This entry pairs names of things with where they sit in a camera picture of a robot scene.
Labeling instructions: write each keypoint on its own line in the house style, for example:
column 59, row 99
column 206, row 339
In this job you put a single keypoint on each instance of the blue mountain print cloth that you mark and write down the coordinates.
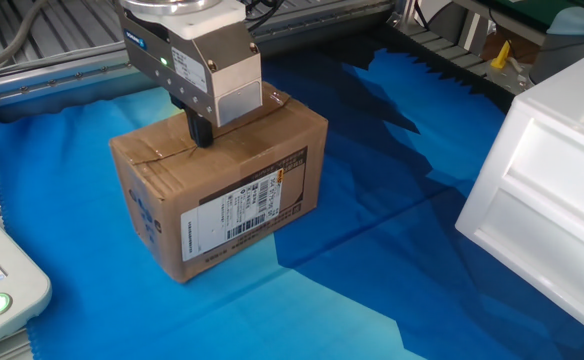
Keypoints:
column 122, row 310

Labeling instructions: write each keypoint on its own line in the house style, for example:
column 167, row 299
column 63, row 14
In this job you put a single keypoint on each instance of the aluminium table edge rail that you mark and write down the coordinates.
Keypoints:
column 72, row 75

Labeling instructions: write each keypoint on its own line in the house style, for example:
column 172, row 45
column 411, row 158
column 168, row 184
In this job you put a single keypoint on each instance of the white teach pendant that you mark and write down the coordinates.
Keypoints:
column 2, row 280

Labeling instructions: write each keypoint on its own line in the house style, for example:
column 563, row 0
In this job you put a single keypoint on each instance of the grey Schunk gripper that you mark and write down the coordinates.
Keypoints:
column 192, row 75

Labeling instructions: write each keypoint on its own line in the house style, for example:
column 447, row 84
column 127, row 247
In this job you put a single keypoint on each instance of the brown cardboard box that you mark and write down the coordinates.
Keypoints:
column 222, row 175

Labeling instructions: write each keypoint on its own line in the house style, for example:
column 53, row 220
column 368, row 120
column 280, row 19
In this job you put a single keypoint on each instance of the yellow plastic piece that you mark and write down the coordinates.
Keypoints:
column 502, row 55

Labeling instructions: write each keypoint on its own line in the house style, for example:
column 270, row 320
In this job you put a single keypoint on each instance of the white plastic drawer cabinet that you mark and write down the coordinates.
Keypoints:
column 537, row 200

